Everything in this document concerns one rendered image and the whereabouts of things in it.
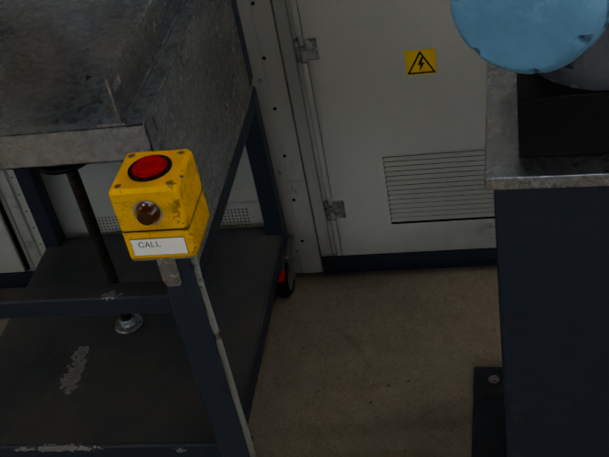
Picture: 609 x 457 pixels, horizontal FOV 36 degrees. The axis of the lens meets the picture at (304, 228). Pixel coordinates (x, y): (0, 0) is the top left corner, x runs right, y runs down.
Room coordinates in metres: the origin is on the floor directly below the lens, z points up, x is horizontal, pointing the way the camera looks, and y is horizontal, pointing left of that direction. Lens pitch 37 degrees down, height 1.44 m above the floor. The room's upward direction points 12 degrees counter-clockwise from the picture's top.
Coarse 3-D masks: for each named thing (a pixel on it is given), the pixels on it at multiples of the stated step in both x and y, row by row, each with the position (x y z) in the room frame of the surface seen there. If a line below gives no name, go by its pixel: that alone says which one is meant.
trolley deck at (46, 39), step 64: (0, 0) 1.65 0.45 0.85; (64, 0) 1.58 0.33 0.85; (128, 0) 1.53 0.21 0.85; (192, 0) 1.47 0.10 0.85; (0, 64) 1.37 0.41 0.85; (64, 64) 1.33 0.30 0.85; (192, 64) 1.33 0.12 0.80; (0, 128) 1.16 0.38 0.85; (64, 128) 1.13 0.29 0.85; (128, 128) 1.10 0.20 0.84
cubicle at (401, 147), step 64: (320, 0) 1.70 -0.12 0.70; (384, 0) 1.67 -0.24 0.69; (448, 0) 1.64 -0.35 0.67; (320, 64) 1.71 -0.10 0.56; (384, 64) 1.68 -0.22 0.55; (448, 64) 1.65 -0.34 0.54; (320, 128) 1.71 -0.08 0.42; (384, 128) 1.68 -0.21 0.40; (448, 128) 1.65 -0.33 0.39; (320, 192) 1.74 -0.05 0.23; (384, 192) 1.68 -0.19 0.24; (448, 192) 1.66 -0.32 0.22; (384, 256) 1.71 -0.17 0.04; (448, 256) 1.67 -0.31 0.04
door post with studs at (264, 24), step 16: (256, 0) 1.75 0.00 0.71; (256, 16) 1.75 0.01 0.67; (256, 32) 1.76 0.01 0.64; (272, 32) 1.75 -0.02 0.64; (272, 48) 1.75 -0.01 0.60; (272, 64) 1.75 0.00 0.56; (272, 80) 1.75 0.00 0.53; (272, 96) 1.75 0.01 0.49; (288, 112) 1.75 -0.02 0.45; (288, 128) 1.75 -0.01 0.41; (288, 144) 1.75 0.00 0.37; (288, 160) 1.75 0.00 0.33; (288, 176) 1.75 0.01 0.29; (304, 192) 1.75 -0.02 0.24; (304, 208) 1.75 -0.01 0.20; (304, 224) 1.75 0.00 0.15; (304, 240) 1.75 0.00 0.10; (304, 256) 1.75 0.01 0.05; (304, 272) 1.76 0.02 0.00
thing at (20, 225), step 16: (0, 176) 1.92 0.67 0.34; (0, 192) 1.92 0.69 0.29; (0, 208) 1.91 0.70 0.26; (16, 208) 1.91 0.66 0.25; (0, 224) 1.91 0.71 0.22; (16, 224) 1.92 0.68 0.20; (0, 240) 1.91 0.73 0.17; (16, 240) 1.92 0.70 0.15; (32, 240) 1.91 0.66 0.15; (0, 256) 1.92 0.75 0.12; (16, 256) 1.91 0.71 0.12; (32, 256) 1.92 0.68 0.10; (0, 272) 1.92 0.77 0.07; (16, 272) 1.93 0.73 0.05; (32, 272) 1.92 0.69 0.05
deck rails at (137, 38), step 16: (160, 0) 1.37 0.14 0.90; (176, 0) 1.44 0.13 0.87; (144, 16) 1.29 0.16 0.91; (160, 16) 1.35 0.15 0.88; (176, 16) 1.41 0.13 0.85; (144, 32) 1.27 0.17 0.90; (160, 32) 1.33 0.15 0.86; (128, 48) 1.20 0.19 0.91; (144, 48) 1.25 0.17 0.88; (160, 48) 1.30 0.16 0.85; (128, 64) 1.18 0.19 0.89; (144, 64) 1.24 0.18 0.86; (112, 80) 1.12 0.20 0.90; (128, 80) 1.17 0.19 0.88; (144, 80) 1.21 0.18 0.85; (112, 96) 1.10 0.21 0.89; (128, 96) 1.15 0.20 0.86; (112, 112) 1.14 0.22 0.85; (128, 112) 1.13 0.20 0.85
